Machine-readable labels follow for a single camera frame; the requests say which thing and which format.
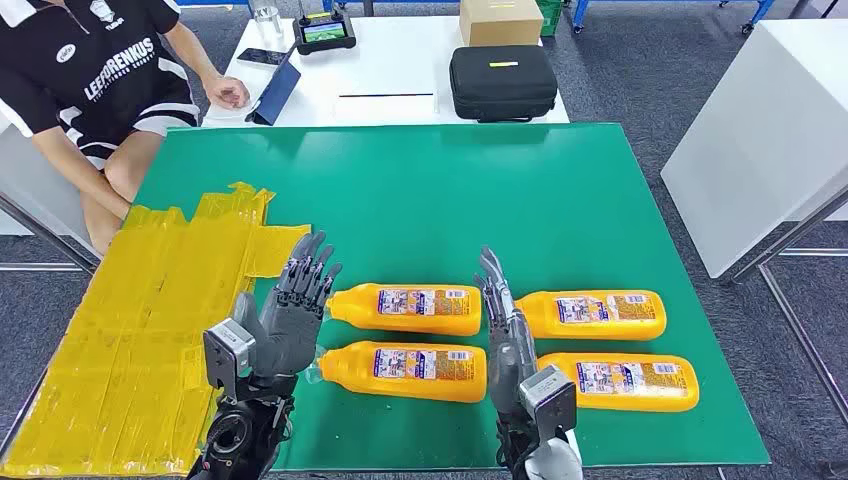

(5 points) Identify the grey metal table frame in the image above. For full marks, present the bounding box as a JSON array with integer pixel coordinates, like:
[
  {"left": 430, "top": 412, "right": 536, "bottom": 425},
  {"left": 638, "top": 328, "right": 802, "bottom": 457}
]
[{"left": 728, "top": 185, "right": 848, "bottom": 425}]

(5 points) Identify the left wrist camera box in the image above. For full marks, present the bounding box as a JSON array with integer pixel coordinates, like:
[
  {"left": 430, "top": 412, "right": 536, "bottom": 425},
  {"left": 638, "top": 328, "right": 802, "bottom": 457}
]
[{"left": 202, "top": 317, "right": 256, "bottom": 403}]

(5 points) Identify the green table mat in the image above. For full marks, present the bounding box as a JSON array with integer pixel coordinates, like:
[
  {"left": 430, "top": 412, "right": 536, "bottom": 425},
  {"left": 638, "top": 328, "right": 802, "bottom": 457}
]
[{"left": 135, "top": 123, "right": 772, "bottom": 473}]

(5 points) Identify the blue metal rack beam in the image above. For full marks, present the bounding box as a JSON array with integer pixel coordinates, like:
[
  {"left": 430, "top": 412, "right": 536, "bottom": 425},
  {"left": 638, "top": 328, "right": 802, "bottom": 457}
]
[{"left": 175, "top": 0, "right": 465, "bottom": 15}]

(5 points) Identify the white side table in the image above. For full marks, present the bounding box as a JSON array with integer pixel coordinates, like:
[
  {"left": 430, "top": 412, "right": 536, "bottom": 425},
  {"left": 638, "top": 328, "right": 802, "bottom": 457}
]
[{"left": 661, "top": 18, "right": 848, "bottom": 280}]

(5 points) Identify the person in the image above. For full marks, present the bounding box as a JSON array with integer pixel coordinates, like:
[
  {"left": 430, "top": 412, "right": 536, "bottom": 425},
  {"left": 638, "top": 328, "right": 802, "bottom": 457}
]
[{"left": 0, "top": 0, "right": 252, "bottom": 256}]

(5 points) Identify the yellow taped plastic sheet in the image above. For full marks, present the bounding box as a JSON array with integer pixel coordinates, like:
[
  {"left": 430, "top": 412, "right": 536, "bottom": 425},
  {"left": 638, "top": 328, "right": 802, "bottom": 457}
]
[{"left": 0, "top": 182, "right": 313, "bottom": 478}]

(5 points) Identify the clear drinking glass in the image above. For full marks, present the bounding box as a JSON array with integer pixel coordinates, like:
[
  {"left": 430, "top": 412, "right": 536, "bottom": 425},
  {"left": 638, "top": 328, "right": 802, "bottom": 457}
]
[{"left": 250, "top": 0, "right": 285, "bottom": 51}]

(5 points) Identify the green plastic crate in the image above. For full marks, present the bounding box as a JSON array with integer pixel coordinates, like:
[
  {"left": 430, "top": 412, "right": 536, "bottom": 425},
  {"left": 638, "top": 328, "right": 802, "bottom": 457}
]
[{"left": 536, "top": 0, "right": 564, "bottom": 38}]

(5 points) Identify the black smartphone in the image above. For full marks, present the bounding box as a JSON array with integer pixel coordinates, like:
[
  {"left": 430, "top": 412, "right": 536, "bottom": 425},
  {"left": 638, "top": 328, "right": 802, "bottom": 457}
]
[{"left": 236, "top": 47, "right": 289, "bottom": 68}]

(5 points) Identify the black controller with screen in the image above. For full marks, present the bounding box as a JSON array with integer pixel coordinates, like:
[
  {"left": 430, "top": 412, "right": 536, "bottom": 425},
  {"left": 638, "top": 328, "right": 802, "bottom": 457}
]
[{"left": 292, "top": 0, "right": 358, "bottom": 56}]

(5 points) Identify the brown cardboard box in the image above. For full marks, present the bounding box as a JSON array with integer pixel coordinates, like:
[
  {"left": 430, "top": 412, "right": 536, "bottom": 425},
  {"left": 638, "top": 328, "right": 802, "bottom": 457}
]
[{"left": 458, "top": 0, "right": 546, "bottom": 48}]

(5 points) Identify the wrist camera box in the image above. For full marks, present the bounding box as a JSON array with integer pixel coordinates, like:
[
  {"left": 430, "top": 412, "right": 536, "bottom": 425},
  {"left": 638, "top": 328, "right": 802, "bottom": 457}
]
[
  {"left": 202, "top": 317, "right": 256, "bottom": 403},
  {"left": 517, "top": 364, "right": 578, "bottom": 442}
]

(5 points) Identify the grey metal bench frame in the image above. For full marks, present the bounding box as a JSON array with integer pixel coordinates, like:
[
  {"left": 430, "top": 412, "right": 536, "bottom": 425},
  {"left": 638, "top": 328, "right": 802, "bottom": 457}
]
[{"left": 0, "top": 192, "right": 101, "bottom": 274}]

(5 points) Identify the dark blue tablet folder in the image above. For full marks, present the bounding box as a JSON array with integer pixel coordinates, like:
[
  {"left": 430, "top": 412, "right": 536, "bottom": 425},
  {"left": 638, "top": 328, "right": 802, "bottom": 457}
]
[{"left": 245, "top": 44, "right": 303, "bottom": 127}]

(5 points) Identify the white bench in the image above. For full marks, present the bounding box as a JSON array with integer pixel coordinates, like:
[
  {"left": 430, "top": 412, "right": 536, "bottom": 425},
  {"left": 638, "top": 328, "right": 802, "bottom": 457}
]
[{"left": 0, "top": 109, "right": 104, "bottom": 260}]

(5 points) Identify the person's left hand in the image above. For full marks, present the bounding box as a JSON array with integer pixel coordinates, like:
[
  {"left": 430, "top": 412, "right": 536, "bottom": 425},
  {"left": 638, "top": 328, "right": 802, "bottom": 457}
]
[{"left": 203, "top": 74, "right": 252, "bottom": 111}]

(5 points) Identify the blue metal cart frame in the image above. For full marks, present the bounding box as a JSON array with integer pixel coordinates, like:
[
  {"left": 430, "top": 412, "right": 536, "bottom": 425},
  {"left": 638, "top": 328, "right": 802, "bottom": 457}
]
[{"left": 572, "top": 0, "right": 776, "bottom": 34}]

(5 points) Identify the black zip case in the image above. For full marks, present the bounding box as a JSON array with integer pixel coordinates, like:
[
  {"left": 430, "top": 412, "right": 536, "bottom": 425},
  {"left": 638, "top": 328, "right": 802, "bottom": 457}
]
[{"left": 449, "top": 44, "right": 559, "bottom": 125}]

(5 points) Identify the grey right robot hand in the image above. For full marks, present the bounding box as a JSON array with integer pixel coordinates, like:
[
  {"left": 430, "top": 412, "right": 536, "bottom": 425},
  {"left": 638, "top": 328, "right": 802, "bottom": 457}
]
[{"left": 473, "top": 246, "right": 539, "bottom": 419}]

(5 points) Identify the white desk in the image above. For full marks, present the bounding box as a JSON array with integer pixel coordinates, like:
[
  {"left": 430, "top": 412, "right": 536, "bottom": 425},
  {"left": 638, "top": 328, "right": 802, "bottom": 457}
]
[{"left": 201, "top": 14, "right": 571, "bottom": 128}]

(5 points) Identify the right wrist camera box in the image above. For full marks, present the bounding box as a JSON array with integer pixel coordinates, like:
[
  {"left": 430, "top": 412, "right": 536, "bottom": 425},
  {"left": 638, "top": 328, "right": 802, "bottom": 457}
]
[{"left": 517, "top": 364, "right": 578, "bottom": 442}]

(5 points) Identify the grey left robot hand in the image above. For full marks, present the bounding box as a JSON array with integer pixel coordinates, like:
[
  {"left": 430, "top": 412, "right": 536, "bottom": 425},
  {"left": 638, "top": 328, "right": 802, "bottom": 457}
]
[{"left": 235, "top": 230, "right": 344, "bottom": 382}]

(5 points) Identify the orange detergent bottle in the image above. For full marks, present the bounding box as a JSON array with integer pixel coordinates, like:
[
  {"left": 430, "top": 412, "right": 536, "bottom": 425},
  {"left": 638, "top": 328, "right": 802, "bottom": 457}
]
[
  {"left": 536, "top": 352, "right": 700, "bottom": 413},
  {"left": 323, "top": 283, "right": 483, "bottom": 337},
  {"left": 305, "top": 341, "right": 488, "bottom": 404},
  {"left": 513, "top": 289, "right": 668, "bottom": 342}
]

